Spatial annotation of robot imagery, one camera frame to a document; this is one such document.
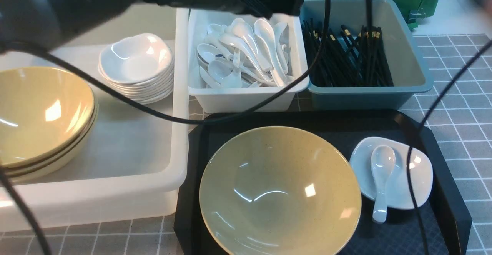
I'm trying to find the small white sauce dish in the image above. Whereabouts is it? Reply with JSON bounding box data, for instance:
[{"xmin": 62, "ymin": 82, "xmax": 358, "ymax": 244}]
[{"xmin": 349, "ymin": 136, "xmax": 434, "ymax": 210}]

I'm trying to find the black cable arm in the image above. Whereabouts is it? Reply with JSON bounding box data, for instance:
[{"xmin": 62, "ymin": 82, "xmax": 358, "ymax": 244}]
[
  {"xmin": 0, "ymin": 0, "xmax": 332, "ymax": 255},
  {"xmin": 363, "ymin": 0, "xmax": 492, "ymax": 255}
]

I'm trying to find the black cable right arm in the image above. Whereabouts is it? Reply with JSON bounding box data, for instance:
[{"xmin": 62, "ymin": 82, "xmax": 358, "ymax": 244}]
[{"xmin": 363, "ymin": 0, "xmax": 492, "ymax": 255}]

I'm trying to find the teal plastic chopstick bin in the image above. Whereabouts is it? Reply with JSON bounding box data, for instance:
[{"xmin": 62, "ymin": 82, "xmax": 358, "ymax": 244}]
[{"xmin": 300, "ymin": 0, "xmax": 434, "ymax": 110}]

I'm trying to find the yellow noodle bowl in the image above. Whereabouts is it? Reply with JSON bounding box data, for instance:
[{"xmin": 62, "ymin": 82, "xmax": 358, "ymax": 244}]
[{"xmin": 199, "ymin": 126, "xmax": 362, "ymax": 255}]

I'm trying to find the white plastic spoon bin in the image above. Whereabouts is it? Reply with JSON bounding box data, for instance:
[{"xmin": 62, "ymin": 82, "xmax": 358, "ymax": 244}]
[{"xmin": 188, "ymin": 9, "xmax": 308, "ymax": 114}]

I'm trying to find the white ceramic soup spoon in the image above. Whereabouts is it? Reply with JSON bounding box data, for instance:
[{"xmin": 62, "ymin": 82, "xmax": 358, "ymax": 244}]
[{"xmin": 371, "ymin": 145, "xmax": 396, "ymax": 224}]

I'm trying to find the stack of yellow bowls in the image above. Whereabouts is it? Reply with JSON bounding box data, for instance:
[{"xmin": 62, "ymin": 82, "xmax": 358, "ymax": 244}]
[{"xmin": 0, "ymin": 66, "xmax": 99, "ymax": 183}]

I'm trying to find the stack of white dishes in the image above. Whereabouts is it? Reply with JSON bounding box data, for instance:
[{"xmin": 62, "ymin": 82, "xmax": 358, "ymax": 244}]
[{"xmin": 98, "ymin": 33, "xmax": 175, "ymax": 105}]

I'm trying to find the pile of black chopsticks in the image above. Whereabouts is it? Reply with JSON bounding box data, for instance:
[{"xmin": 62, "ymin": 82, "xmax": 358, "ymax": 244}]
[{"xmin": 309, "ymin": 25, "xmax": 394, "ymax": 87}]

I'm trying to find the pile of white spoons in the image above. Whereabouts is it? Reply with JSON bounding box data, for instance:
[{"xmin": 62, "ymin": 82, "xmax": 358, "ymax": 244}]
[{"xmin": 196, "ymin": 17, "xmax": 295, "ymax": 90}]

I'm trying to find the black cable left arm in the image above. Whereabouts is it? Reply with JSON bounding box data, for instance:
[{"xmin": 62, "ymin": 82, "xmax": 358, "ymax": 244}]
[{"xmin": 0, "ymin": 0, "xmax": 332, "ymax": 255}]

